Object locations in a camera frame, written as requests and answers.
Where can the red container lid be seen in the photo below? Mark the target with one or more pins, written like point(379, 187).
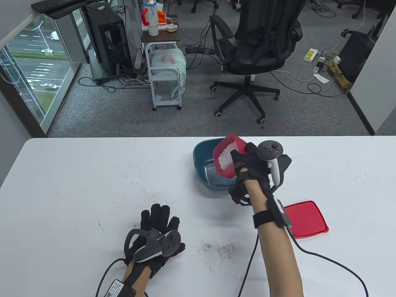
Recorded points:
point(309, 219)

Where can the white rolling cart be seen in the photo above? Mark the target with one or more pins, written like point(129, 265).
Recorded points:
point(161, 38)

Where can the person's right hand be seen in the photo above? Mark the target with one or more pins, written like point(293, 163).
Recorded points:
point(252, 167)

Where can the black case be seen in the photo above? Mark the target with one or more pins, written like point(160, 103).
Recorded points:
point(355, 55)

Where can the person's left hand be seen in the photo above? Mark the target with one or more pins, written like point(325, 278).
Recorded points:
point(157, 218)

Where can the white rice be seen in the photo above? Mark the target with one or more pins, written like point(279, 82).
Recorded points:
point(225, 156)

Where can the glass window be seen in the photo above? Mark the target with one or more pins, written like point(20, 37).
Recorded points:
point(37, 62)

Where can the black wrist sensor box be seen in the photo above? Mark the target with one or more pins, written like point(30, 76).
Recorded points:
point(280, 213)
point(119, 289)

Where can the black chair base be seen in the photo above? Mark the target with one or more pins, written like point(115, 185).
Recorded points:
point(194, 6)
point(359, 10)

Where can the black computer tower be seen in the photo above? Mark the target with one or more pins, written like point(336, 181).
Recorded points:
point(108, 37)

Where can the black power strip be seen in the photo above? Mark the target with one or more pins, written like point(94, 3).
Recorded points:
point(198, 49)

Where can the black office chair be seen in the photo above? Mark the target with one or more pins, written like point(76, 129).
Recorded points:
point(256, 58)

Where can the black left wrist sensor box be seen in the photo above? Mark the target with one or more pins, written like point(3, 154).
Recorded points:
point(119, 289)

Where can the person's left forearm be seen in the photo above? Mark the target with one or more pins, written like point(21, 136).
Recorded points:
point(137, 275)

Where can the white paper sheet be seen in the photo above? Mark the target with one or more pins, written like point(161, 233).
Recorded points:
point(321, 78)

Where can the person's right forearm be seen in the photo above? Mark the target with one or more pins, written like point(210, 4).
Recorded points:
point(277, 256)

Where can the black right wrist sensor box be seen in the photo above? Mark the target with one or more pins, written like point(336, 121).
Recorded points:
point(280, 213)

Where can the white charger adapter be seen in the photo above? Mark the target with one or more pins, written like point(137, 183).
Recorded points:
point(337, 60)

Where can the white yellow power strip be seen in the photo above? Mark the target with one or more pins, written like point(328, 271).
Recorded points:
point(311, 54)

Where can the orange box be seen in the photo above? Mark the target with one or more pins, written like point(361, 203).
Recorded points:
point(161, 18)

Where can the teal plastic basin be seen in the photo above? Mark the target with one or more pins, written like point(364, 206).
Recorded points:
point(204, 173)

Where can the black white left controller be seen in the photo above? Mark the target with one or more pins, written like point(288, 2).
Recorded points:
point(170, 244)

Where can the brown cardboard box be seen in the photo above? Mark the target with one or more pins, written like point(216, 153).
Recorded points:
point(340, 79)

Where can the red plastic container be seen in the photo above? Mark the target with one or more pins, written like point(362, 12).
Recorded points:
point(230, 171)

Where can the black keyboard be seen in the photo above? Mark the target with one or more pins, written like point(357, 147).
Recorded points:
point(55, 6)

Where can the pale green plastic bag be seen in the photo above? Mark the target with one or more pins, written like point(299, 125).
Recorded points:
point(168, 62)

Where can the white desk leg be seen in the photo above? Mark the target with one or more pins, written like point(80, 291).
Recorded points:
point(133, 31)

